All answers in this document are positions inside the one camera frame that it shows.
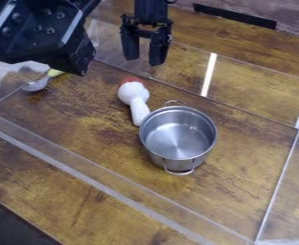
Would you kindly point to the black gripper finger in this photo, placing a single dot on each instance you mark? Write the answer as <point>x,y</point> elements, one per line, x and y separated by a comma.
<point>159,44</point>
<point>129,42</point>

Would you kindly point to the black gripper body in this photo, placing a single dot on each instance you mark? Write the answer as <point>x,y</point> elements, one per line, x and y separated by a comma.
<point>149,13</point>

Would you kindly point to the green handled metal spoon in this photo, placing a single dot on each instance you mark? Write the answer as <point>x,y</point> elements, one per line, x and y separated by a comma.
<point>37,85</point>

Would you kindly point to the white red toy mushroom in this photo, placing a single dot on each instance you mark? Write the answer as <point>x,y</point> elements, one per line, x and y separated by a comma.
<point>133,94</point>

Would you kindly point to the black strip on table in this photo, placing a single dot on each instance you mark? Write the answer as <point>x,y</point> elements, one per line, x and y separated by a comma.
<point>236,16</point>

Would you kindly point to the small steel pot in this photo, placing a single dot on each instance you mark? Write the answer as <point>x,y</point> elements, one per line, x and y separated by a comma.
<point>177,135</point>

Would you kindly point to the clear acrylic enclosure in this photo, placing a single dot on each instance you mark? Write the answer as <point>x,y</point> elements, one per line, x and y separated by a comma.
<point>74,172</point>

